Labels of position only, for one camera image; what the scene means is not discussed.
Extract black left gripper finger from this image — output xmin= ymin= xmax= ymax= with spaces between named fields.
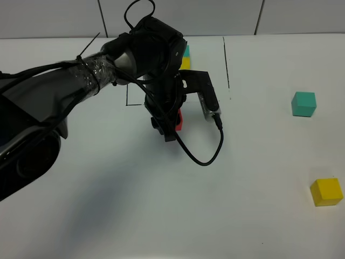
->
xmin=163 ymin=127 xmax=176 ymax=142

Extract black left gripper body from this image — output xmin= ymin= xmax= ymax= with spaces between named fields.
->
xmin=144 ymin=72 xmax=187 ymax=135

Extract red block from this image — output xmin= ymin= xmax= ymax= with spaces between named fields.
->
xmin=175 ymin=109 xmax=183 ymax=131

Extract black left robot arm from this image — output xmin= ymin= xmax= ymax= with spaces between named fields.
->
xmin=1 ymin=16 xmax=187 ymax=199

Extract yellow template block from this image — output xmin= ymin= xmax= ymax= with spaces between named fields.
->
xmin=180 ymin=57 xmax=191 ymax=70

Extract teal template block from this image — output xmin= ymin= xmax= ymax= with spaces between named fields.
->
xmin=183 ymin=45 xmax=190 ymax=58

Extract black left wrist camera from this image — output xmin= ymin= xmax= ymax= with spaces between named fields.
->
xmin=180 ymin=70 xmax=221 ymax=124

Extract black left camera cable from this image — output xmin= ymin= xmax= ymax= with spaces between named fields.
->
xmin=115 ymin=64 xmax=225 ymax=167

